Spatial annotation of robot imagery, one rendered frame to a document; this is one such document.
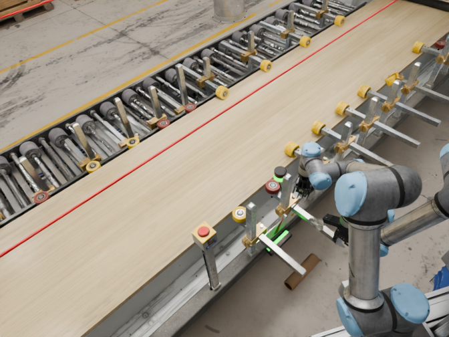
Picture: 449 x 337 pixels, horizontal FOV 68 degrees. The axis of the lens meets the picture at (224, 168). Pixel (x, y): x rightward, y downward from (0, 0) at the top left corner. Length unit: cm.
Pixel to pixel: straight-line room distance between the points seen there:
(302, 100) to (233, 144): 62
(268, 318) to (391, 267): 96
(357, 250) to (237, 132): 127
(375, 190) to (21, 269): 157
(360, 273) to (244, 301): 148
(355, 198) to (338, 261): 176
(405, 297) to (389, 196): 38
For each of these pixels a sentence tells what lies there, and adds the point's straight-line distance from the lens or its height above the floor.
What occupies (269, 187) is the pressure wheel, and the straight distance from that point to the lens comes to 179.
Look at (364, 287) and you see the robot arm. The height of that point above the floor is 134.
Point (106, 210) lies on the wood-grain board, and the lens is 186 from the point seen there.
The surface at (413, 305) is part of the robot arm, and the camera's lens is 122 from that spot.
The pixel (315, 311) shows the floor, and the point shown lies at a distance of 248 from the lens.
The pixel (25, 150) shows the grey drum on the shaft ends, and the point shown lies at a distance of 253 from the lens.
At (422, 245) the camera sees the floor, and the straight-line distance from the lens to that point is 293.
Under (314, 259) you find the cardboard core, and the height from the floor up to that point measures 8.
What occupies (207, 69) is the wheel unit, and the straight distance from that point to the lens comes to 244.
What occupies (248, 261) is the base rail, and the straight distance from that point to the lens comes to 179.
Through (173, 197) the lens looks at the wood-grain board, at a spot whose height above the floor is 90.
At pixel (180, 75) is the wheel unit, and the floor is 110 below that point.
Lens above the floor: 232
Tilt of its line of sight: 49 degrees down
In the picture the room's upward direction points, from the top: 5 degrees counter-clockwise
